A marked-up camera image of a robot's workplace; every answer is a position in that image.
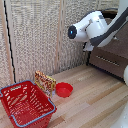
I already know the perforated beige screen panel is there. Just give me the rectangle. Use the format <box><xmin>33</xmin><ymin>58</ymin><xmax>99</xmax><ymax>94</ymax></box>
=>
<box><xmin>0</xmin><ymin>0</ymin><xmax>15</xmax><ymax>90</ymax></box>
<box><xmin>5</xmin><ymin>0</ymin><xmax>64</xmax><ymax>83</ymax></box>
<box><xmin>59</xmin><ymin>0</ymin><xmax>101</xmax><ymax>73</ymax></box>

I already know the red round bowl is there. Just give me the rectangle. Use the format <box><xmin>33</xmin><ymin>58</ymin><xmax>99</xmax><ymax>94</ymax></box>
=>
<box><xmin>54</xmin><ymin>82</ymin><xmax>74</xmax><ymax>99</ymax></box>

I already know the patterned yellow red box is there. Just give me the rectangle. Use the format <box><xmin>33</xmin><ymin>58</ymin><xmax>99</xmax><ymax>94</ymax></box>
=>
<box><xmin>34</xmin><ymin>70</ymin><xmax>57</xmax><ymax>98</ymax></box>

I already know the brown drawer cabinet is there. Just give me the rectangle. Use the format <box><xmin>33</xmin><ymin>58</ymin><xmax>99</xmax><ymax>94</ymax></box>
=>
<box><xmin>87</xmin><ymin>8</ymin><xmax>128</xmax><ymax>81</ymax></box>

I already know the red basket with blue rim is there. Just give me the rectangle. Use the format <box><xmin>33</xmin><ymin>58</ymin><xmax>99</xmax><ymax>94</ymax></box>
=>
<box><xmin>0</xmin><ymin>79</ymin><xmax>58</xmax><ymax>128</ymax></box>

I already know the black box on cabinet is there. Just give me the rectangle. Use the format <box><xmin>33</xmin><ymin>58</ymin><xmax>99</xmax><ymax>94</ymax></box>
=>
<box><xmin>102</xmin><ymin>8</ymin><xmax>120</xmax><ymax>20</ymax></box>

